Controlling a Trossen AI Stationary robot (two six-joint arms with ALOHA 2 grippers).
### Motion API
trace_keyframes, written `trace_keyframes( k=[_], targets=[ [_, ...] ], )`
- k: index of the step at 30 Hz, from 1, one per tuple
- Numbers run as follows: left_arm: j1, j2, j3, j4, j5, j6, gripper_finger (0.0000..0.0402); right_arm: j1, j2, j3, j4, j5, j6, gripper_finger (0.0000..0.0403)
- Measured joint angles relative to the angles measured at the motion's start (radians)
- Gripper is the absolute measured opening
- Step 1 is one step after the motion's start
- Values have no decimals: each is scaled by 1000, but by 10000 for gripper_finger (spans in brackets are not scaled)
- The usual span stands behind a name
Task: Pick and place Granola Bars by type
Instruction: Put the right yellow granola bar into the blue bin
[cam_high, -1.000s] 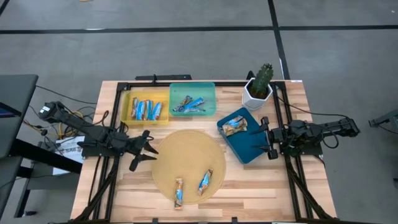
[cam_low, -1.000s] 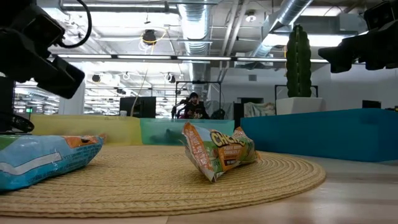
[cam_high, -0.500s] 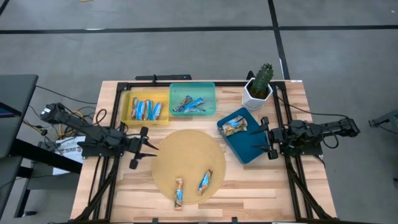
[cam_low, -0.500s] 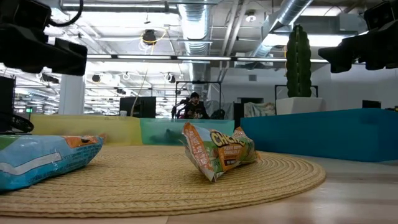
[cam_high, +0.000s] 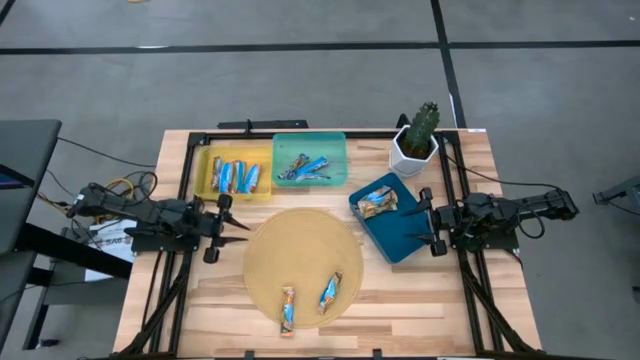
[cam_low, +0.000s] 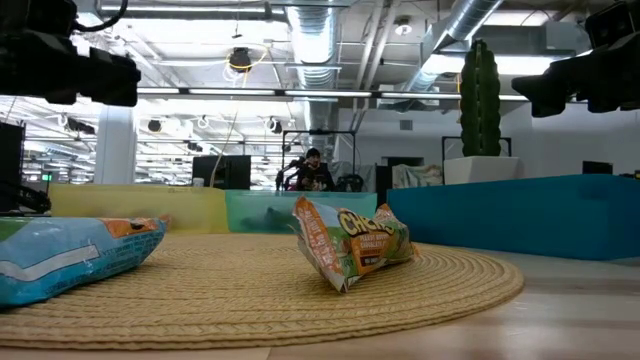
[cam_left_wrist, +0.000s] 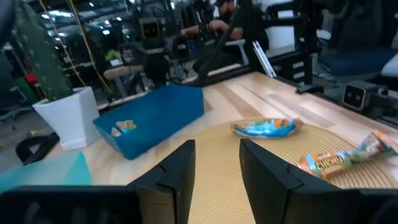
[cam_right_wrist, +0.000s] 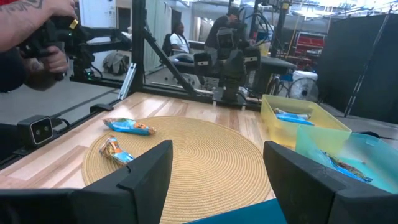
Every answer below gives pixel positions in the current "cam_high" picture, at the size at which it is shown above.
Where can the black bar device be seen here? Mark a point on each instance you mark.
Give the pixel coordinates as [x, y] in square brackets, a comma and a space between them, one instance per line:
[270, 124]

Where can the black aluminium table frame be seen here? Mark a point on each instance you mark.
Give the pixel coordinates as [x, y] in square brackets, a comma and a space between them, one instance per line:
[240, 135]

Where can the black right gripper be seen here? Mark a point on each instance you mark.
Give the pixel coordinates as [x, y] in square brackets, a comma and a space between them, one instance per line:
[442, 217]

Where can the blue granola bar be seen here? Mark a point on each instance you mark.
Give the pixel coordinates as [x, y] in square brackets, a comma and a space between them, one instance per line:
[216, 172]
[312, 166]
[240, 176]
[252, 178]
[226, 178]

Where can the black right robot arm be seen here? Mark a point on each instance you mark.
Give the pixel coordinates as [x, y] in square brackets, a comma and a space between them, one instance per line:
[530, 205]

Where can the yellow plastic bin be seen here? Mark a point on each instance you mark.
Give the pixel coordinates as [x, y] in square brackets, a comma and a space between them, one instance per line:
[205, 155]

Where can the white hexagonal plant pot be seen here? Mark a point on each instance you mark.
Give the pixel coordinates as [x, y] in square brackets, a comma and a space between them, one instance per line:
[400, 162]

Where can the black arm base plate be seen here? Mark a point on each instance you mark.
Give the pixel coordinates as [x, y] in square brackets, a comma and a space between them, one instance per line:
[145, 242]
[500, 244]

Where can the grey furniture leg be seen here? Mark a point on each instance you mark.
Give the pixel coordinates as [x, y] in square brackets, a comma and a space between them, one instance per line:
[620, 190]

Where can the white printed paper sheet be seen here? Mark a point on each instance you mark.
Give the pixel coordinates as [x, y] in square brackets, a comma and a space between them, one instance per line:
[107, 240]

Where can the teal plastic bin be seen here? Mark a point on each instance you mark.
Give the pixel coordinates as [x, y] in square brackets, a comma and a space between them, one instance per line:
[325, 145]

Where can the black desk beam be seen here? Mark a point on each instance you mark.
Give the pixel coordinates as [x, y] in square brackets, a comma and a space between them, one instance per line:
[75, 250]

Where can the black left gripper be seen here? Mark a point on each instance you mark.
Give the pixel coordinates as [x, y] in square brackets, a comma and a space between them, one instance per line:
[212, 225]

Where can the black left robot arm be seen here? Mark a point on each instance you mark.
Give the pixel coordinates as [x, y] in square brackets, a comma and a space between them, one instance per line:
[125, 207]

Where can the dark grey desk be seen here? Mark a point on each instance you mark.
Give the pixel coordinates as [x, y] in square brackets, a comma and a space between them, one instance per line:
[30, 150]

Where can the round woven straw placemat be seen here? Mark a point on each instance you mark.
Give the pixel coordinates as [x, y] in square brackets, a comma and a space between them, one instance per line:
[300, 250]

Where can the green cactus plant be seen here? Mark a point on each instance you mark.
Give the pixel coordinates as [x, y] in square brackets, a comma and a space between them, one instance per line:
[424, 125]

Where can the dark blue plastic tray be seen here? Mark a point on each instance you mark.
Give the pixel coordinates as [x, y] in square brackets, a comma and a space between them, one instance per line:
[390, 240]

